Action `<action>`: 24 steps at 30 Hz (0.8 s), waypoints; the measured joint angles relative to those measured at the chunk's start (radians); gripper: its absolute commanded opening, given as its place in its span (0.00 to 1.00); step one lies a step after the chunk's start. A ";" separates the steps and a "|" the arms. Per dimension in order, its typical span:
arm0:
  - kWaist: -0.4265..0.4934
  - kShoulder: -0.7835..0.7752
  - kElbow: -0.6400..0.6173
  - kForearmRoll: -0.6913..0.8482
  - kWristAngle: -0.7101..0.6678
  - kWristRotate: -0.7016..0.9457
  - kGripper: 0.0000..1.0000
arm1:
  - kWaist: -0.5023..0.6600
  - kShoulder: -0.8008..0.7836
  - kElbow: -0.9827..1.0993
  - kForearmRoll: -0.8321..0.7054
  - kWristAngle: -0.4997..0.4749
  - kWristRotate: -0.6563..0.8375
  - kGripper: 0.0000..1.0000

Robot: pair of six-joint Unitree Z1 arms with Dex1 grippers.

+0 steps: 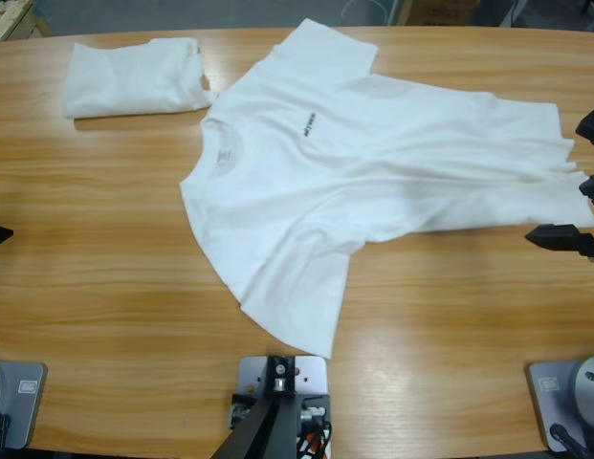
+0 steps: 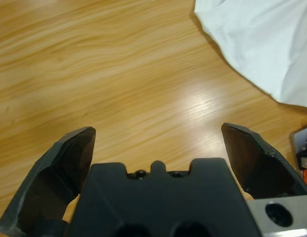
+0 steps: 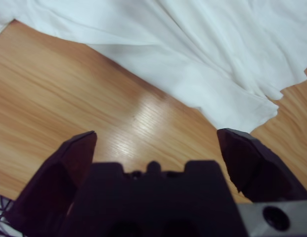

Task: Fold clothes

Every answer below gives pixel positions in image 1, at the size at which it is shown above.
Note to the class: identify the grey metal stand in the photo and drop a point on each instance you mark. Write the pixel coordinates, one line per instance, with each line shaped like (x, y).
(509, 14)

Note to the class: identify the dark camera mount post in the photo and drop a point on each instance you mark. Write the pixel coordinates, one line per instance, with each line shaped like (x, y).
(277, 421)

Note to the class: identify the folded white t-shirt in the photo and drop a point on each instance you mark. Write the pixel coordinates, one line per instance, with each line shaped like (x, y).
(129, 81)

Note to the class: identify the wooden pallet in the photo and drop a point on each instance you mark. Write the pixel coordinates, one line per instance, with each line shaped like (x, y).
(14, 19)

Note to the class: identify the brown cardboard box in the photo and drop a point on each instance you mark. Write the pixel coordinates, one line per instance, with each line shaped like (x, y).
(445, 12)

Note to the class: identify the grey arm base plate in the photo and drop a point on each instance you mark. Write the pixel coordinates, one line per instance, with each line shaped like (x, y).
(24, 411)
(547, 401)

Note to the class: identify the white t-shirt with black logo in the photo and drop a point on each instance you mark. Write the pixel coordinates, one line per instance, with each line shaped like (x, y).
(349, 167)

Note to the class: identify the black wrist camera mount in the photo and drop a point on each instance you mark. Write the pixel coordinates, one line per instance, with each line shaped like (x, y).
(593, 122)

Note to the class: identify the black mount clamp bracket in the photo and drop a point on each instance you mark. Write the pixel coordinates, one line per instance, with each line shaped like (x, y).
(320, 399)

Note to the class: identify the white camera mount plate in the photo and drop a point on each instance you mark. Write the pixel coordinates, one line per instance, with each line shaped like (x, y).
(313, 378)

